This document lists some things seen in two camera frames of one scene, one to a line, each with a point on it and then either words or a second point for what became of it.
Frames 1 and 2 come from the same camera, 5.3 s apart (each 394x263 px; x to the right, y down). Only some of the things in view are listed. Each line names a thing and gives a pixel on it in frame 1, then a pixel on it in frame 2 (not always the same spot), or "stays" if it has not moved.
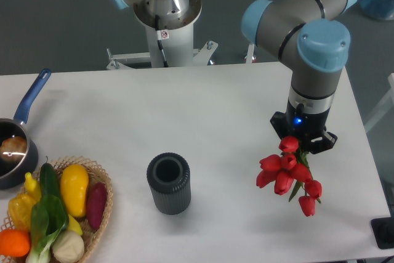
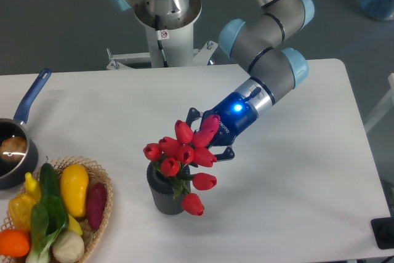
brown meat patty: [13, 149] stays
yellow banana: [74, 226] stays
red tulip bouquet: [291, 169] to [177, 156]
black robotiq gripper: [309, 129] to [236, 115]
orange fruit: [14, 242] stays
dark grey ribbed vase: [169, 176] stays
